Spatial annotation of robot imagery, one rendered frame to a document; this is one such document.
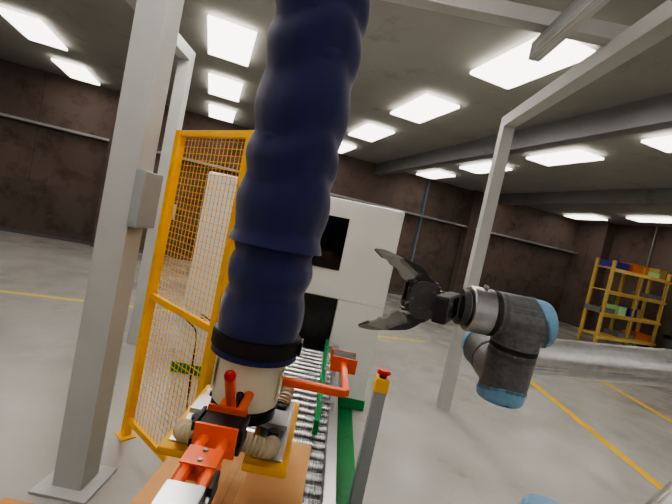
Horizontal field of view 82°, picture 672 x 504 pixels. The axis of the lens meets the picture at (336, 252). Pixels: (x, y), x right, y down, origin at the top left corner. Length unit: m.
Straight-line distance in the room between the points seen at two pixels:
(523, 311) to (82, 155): 11.53
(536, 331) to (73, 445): 2.40
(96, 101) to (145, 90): 9.67
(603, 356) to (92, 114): 11.68
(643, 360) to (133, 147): 2.19
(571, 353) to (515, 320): 0.26
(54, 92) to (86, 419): 10.34
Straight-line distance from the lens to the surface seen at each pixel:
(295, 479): 1.30
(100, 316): 2.40
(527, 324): 0.81
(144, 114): 2.31
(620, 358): 1.08
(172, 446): 1.02
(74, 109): 12.07
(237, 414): 0.89
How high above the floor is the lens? 1.67
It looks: 3 degrees down
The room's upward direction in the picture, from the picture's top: 12 degrees clockwise
